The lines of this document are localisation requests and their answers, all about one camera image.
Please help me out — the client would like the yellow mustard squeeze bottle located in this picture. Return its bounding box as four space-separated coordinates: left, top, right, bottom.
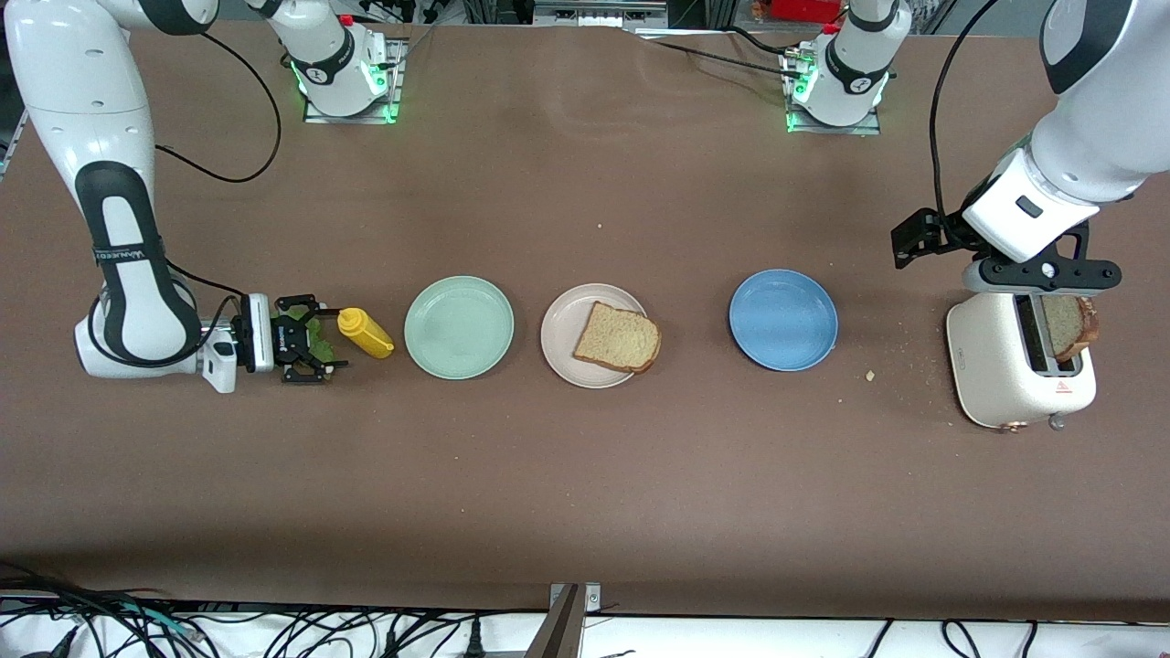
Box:
337 307 396 360

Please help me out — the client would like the brown bread slice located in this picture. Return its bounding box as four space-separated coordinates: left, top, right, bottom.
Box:
1042 294 1101 363
573 301 662 375

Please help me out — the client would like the blue plate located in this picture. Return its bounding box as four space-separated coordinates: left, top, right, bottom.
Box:
729 269 839 372

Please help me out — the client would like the mint green plate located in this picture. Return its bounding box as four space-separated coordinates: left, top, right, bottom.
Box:
404 276 516 381

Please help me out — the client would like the beige plate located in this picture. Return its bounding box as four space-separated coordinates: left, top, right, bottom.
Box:
541 282 654 389

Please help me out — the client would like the white two-slot toaster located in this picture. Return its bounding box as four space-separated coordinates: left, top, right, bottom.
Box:
946 291 1098 432

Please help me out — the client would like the red box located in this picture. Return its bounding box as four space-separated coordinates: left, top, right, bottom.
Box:
771 0 844 24

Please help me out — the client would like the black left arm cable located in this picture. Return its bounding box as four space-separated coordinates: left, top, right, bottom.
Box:
928 0 1002 240

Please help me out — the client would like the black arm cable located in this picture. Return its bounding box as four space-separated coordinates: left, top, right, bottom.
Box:
154 27 282 184
928 0 1002 240

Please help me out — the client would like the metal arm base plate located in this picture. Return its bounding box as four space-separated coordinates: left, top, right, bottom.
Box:
784 50 883 136
303 37 405 124

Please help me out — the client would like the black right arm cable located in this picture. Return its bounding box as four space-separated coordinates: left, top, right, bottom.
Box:
154 27 282 184

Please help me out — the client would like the black table cable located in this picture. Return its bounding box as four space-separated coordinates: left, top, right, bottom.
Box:
631 26 810 85

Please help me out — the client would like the teal cable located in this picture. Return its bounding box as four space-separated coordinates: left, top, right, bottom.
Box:
114 601 200 639

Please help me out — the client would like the grey metal bracket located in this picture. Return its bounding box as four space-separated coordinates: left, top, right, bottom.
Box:
526 582 604 658

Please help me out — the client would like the grey metal frame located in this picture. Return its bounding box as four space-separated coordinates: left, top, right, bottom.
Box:
533 0 670 28

